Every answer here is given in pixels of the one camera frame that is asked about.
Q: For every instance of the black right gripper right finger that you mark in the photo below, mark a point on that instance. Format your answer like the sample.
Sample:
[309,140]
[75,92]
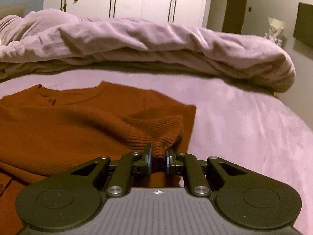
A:
[192,170]

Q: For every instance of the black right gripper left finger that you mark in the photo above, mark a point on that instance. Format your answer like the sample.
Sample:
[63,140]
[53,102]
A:
[122,171]

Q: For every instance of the rust brown knit cardigan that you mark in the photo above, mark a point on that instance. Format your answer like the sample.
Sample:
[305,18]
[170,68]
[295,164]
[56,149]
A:
[45,132]

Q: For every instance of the lilac bed sheet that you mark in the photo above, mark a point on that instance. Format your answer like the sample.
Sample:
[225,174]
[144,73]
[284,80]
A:
[235,122]

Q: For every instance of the wrapped flower bouquet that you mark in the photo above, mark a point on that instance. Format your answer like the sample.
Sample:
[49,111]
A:
[276,27]

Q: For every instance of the lilac crumpled duvet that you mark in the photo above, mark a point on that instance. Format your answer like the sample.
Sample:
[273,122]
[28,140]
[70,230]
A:
[52,40]

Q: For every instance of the dark door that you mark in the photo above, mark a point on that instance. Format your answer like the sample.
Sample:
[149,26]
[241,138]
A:
[234,16]

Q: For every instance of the green upholstered headboard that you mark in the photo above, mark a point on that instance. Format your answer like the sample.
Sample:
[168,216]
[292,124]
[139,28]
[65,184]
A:
[16,9]

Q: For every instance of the black wall television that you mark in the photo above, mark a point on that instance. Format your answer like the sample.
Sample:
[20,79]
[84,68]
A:
[303,30]

